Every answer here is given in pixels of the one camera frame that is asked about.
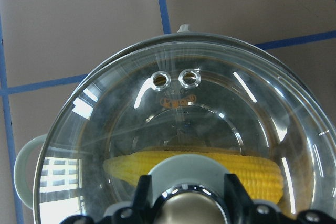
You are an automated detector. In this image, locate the glass pot lid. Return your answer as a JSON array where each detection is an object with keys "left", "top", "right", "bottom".
[{"left": 33, "top": 40, "right": 336, "bottom": 224}]

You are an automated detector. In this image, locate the pale green cooking pot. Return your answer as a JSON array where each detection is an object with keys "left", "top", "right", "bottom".
[{"left": 13, "top": 24, "right": 336, "bottom": 224}]

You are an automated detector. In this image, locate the yellow corn cob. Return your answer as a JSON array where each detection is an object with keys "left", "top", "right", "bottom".
[{"left": 103, "top": 145, "right": 284, "bottom": 204}]

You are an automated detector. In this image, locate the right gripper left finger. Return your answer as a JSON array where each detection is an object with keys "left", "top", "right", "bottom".
[{"left": 61, "top": 175, "right": 155, "bottom": 224}]

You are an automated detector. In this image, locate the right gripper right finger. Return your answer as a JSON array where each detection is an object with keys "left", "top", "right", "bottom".
[{"left": 223, "top": 174, "right": 335, "bottom": 223}]

